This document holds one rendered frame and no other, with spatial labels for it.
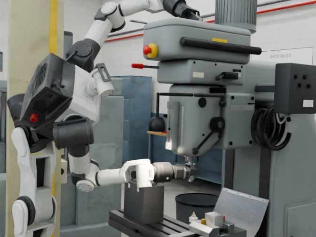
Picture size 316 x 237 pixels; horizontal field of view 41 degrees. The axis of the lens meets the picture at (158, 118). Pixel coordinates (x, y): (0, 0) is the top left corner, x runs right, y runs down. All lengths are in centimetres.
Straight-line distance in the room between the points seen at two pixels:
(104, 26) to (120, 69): 884
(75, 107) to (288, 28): 553
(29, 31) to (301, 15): 453
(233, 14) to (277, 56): 504
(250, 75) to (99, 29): 74
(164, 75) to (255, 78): 44
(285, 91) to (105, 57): 1002
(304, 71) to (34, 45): 215
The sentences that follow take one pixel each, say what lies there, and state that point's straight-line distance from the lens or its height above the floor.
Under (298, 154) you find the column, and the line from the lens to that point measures 219.
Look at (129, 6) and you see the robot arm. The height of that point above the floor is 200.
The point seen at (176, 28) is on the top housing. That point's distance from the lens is 171.
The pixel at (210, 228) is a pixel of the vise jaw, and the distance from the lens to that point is 177.
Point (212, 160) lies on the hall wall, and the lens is 802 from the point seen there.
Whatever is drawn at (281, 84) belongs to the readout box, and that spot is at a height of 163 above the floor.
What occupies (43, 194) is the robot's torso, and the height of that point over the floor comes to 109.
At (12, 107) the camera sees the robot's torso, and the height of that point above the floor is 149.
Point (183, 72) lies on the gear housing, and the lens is 177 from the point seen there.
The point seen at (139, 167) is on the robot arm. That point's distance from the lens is 180.
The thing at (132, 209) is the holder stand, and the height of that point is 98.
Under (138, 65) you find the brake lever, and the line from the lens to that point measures 184.
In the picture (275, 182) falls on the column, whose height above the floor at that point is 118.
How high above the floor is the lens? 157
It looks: 3 degrees down
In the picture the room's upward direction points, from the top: 2 degrees clockwise
